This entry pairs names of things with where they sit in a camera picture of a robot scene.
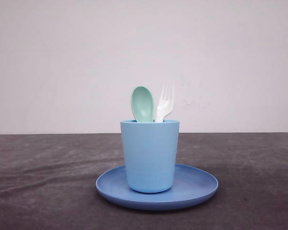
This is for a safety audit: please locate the mint green plastic spoon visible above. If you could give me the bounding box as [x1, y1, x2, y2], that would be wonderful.
[131, 86, 154, 123]

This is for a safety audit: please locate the dark grey tablecloth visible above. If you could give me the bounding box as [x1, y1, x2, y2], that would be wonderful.
[0, 133, 288, 230]

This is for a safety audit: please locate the blue plastic plate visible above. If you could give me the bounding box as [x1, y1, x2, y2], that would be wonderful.
[96, 163, 219, 211]

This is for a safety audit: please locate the light blue plastic cup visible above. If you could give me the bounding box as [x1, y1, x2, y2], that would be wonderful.
[120, 120, 180, 193]

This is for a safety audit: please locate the white plastic fork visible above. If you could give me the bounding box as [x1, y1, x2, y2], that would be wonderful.
[155, 85, 174, 123]

